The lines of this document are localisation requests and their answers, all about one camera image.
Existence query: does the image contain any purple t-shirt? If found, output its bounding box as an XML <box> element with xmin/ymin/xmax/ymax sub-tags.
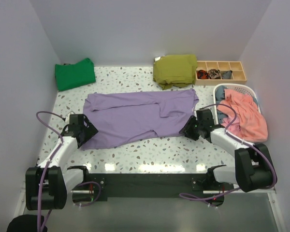
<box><xmin>82</xmin><ymin>88</ymin><xmax>199</xmax><ymax>150</ymax></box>

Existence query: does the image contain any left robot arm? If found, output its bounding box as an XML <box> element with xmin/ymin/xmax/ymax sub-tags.
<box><xmin>25</xmin><ymin>114</ymin><xmax>98</xmax><ymax>210</ymax></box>

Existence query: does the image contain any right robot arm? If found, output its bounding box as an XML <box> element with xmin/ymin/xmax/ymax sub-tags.
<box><xmin>179</xmin><ymin>109</ymin><xmax>277</xmax><ymax>192</ymax></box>

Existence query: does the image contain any pink t-shirt in basket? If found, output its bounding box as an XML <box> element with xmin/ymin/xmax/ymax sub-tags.
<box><xmin>217</xmin><ymin>88</ymin><xmax>268</xmax><ymax>144</ymax></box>

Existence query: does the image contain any orange black cloth roll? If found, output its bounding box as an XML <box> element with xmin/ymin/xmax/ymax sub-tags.
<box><xmin>197</xmin><ymin>70</ymin><xmax>209</xmax><ymax>80</ymax></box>

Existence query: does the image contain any patterned brown cloth roll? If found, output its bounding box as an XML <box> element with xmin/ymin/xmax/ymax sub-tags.
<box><xmin>208</xmin><ymin>69</ymin><xmax>221</xmax><ymax>80</ymax></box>

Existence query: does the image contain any white laundry basket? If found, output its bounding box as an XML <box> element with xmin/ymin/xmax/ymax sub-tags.
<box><xmin>213</xmin><ymin>84</ymin><xmax>263</xmax><ymax>145</ymax></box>

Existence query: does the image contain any dark grey cloth roll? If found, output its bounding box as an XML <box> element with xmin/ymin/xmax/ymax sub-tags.
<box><xmin>221</xmin><ymin>70</ymin><xmax>233</xmax><ymax>80</ymax></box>

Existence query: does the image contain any wooden compartment box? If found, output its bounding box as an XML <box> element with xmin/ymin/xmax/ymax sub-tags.
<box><xmin>195</xmin><ymin>61</ymin><xmax>247</xmax><ymax>86</ymax></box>

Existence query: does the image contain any folded olive green t-shirt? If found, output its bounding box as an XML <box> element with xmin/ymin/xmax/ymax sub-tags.
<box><xmin>153</xmin><ymin>54</ymin><xmax>198</xmax><ymax>90</ymax></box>

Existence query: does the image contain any black cloth at corner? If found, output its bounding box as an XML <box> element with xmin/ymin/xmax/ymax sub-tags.
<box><xmin>7</xmin><ymin>214</ymin><xmax>38</xmax><ymax>232</ymax></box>

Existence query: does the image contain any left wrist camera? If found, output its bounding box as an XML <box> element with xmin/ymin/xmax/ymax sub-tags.
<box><xmin>65</xmin><ymin>112</ymin><xmax>74</xmax><ymax>122</ymax></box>

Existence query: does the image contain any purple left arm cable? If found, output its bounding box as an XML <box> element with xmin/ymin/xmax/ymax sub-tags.
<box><xmin>36</xmin><ymin>111</ymin><xmax>102</xmax><ymax>232</ymax></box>

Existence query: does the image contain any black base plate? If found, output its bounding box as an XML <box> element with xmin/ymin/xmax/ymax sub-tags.
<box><xmin>62</xmin><ymin>173</ymin><xmax>233</xmax><ymax>207</ymax></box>

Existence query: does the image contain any aluminium rail frame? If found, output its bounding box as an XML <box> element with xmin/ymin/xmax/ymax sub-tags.
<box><xmin>13</xmin><ymin>142</ymin><xmax>287</xmax><ymax>232</ymax></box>

